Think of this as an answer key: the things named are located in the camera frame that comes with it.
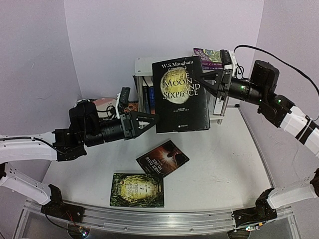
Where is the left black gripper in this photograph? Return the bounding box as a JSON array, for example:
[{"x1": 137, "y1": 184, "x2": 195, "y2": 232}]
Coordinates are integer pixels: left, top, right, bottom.
[{"x1": 84, "y1": 111, "x2": 162, "y2": 148}]

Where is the white two-tier shelf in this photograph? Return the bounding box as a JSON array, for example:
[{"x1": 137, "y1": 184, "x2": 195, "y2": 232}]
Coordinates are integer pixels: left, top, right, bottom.
[{"x1": 135, "y1": 57, "x2": 229, "y2": 125}]

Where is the green Alice book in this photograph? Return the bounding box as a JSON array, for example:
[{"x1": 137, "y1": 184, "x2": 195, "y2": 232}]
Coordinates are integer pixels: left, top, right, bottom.
[{"x1": 110, "y1": 173, "x2": 164, "y2": 208}]

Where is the aluminium front rail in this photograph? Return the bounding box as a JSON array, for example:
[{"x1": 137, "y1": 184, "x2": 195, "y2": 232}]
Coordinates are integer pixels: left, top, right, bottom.
[{"x1": 22, "y1": 199, "x2": 297, "y2": 231}]

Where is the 52-Storey Treehouse book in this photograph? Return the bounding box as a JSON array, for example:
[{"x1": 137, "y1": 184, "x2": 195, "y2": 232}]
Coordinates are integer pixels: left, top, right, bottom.
[{"x1": 202, "y1": 66, "x2": 223, "y2": 72}]

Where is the pink white plate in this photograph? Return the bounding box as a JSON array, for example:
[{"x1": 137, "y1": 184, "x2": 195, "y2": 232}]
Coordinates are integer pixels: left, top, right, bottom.
[{"x1": 93, "y1": 98, "x2": 117, "y2": 111}]

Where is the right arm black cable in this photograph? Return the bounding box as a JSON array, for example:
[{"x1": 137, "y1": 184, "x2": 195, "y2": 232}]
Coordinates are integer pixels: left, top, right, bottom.
[{"x1": 234, "y1": 44, "x2": 319, "y2": 97}]

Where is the Decorate Furniture large book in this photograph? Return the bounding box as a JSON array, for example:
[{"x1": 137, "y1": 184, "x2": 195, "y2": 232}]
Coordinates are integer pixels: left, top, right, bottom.
[{"x1": 213, "y1": 98, "x2": 228, "y2": 116}]

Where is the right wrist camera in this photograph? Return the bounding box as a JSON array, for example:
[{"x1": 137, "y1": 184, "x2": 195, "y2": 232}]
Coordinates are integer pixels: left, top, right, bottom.
[{"x1": 220, "y1": 49, "x2": 237, "y2": 71}]

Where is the black gold-circle book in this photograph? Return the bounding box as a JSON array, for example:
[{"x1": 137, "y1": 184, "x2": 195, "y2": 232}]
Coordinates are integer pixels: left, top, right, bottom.
[{"x1": 152, "y1": 56, "x2": 210, "y2": 133}]

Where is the patterned placemat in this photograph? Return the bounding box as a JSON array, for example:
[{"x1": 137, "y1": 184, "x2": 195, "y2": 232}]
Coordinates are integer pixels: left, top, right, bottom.
[{"x1": 124, "y1": 101, "x2": 139, "y2": 112}]

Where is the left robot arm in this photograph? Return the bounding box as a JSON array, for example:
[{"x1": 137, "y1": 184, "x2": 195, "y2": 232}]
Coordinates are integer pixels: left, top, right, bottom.
[{"x1": 0, "y1": 101, "x2": 159, "y2": 218}]

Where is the dark Days book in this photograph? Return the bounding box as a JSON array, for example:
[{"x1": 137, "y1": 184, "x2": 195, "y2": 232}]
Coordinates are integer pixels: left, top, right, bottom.
[{"x1": 136, "y1": 140, "x2": 189, "y2": 178}]

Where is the dark blue barcode book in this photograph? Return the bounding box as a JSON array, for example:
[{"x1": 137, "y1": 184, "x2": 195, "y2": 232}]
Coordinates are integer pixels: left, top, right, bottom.
[{"x1": 142, "y1": 77, "x2": 150, "y2": 114}]

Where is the blue orange paperback book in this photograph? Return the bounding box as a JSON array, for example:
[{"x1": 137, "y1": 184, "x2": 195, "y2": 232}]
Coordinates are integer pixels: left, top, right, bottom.
[{"x1": 148, "y1": 86, "x2": 155, "y2": 114}]

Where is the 117-Storey Treehouse book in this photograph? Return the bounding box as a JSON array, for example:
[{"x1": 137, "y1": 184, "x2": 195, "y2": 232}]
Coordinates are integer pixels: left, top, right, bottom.
[{"x1": 193, "y1": 48, "x2": 222, "y2": 66}]

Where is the green bowl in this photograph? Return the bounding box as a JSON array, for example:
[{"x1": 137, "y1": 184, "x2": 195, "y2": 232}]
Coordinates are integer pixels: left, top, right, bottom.
[{"x1": 75, "y1": 99, "x2": 90, "y2": 106}]

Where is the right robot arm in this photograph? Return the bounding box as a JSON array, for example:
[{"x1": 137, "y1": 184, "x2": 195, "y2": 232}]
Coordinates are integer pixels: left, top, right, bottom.
[{"x1": 196, "y1": 60, "x2": 319, "y2": 228}]

